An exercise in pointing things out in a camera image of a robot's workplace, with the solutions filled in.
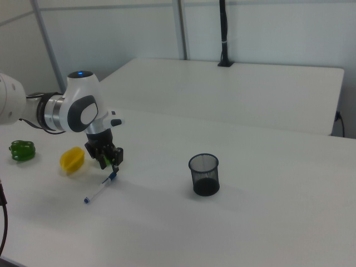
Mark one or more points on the black mesh pen cup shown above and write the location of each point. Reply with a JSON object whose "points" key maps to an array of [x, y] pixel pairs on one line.
{"points": [[206, 183]]}

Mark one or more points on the black camera stand pole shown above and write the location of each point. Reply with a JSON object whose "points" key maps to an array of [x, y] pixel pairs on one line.
{"points": [[224, 30]]}

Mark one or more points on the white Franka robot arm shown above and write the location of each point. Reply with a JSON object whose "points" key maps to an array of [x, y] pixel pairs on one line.
{"points": [[80, 111]]}

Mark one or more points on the green toy bell pepper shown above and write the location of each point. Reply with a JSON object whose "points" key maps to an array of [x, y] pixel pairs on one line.
{"points": [[22, 150]]}

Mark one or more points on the white blue marker pen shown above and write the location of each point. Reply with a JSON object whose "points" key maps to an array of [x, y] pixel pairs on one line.
{"points": [[100, 189]]}

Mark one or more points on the yellow toy starfruit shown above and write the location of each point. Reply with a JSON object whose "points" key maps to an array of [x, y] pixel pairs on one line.
{"points": [[73, 160]]}

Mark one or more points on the grey metal partition post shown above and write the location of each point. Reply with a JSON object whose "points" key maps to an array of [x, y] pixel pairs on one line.
{"points": [[184, 27], [48, 39]]}

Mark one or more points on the green toy apple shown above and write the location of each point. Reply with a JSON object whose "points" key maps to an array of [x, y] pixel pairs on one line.
{"points": [[108, 160]]}

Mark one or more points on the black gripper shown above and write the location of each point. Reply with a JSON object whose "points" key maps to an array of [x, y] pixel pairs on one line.
{"points": [[98, 142]]}

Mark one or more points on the white table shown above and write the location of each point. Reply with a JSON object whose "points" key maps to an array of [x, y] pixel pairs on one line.
{"points": [[250, 91]]}

